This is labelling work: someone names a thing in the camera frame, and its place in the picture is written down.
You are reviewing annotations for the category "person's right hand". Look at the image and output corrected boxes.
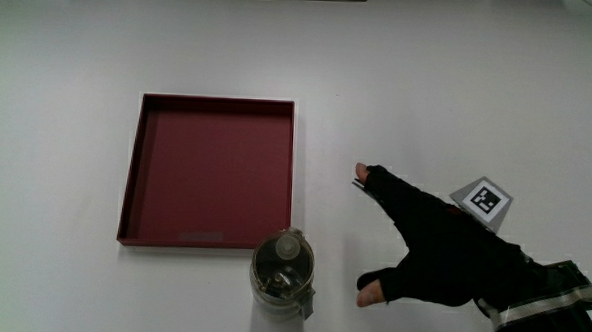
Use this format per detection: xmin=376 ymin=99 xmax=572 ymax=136
xmin=345 ymin=161 xmax=550 ymax=317

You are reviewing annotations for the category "clear bottle with grey lid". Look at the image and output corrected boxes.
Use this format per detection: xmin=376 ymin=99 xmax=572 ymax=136
xmin=247 ymin=225 xmax=319 ymax=322

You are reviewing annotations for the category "person's right forearm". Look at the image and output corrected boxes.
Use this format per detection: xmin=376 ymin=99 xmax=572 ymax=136
xmin=474 ymin=255 xmax=592 ymax=332

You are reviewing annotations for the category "dark red square tray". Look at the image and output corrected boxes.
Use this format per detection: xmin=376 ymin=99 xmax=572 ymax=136
xmin=115 ymin=91 xmax=298 ymax=254

